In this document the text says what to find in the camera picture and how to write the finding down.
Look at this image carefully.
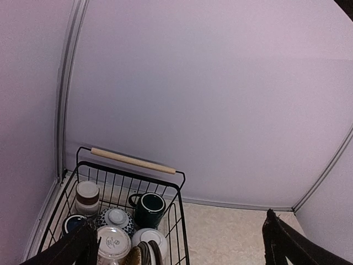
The woven bamboo plate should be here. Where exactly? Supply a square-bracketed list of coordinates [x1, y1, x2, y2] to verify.
[120, 246, 142, 265]

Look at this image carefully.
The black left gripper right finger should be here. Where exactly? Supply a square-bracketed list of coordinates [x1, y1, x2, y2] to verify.
[262, 209, 350, 264]

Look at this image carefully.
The white floral print mug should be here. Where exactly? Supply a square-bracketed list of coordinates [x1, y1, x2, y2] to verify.
[97, 225, 132, 265]

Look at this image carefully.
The black wire dish rack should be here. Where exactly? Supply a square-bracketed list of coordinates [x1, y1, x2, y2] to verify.
[29, 146, 190, 264]

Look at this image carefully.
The dark green ceramic mug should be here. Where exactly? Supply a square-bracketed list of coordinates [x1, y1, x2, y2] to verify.
[128, 193, 166, 229]

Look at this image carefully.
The brown striped ceramic cup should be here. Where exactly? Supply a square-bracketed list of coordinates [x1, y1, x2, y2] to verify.
[74, 181, 100, 216]

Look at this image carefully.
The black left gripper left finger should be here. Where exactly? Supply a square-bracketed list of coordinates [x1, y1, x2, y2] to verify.
[23, 219, 98, 265]

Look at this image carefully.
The navy blue ceramic mug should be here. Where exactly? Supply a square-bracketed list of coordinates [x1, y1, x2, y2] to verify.
[61, 214, 87, 236]

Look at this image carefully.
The plain white bowl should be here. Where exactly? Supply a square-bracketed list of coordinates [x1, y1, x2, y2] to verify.
[131, 228, 168, 263]

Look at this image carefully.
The blue patterned white bowl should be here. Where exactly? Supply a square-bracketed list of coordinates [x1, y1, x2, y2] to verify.
[96, 207, 135, 237]

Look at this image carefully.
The black white striped plate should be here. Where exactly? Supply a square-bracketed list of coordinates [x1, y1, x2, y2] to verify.
[137, 240, 164, 265]

